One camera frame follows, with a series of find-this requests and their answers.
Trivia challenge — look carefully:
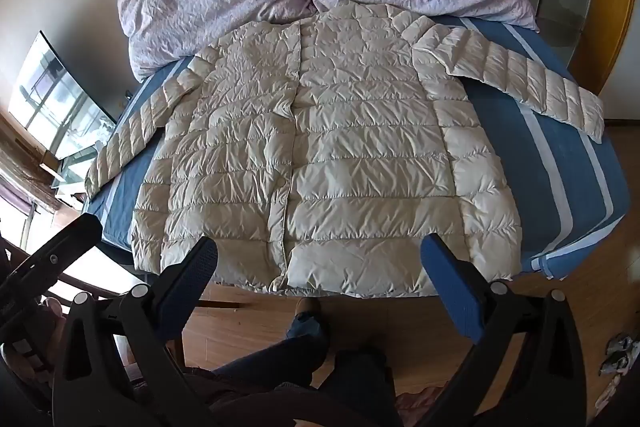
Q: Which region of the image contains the person's leg in dark trousers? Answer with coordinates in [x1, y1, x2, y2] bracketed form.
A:
[327, 347, 401, 427]
[200, 312, 331, 427]

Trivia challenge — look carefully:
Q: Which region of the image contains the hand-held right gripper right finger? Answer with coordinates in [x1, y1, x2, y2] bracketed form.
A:
[421, 234, 594, 427]

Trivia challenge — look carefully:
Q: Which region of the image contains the flat screen television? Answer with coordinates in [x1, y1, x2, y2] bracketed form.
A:
[9, 32, 118, 162]

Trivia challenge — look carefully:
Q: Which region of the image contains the beige puffer jacket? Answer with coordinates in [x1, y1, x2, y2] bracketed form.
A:
[84, 0, 606, 298]

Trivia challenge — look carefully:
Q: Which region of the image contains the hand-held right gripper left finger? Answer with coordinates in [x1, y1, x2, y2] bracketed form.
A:
[50, 236, 221, 427]

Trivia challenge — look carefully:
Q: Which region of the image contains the brown shoe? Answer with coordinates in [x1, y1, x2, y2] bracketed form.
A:
[295, 297, 323, 323]

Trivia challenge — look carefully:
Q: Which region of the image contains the crumpled wrapper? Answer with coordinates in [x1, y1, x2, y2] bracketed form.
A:
[602, 332, 632, 374]

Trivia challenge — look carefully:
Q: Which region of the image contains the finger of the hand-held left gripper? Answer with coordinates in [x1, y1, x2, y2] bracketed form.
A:
[10, 213, 103, 281]

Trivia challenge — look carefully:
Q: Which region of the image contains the wooden television stand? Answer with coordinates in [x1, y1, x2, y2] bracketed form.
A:
[0, 112, 86, 208]

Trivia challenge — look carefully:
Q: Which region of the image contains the blue white striped bed sheet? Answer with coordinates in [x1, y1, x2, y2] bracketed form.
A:
[80, 14, 632, 280]

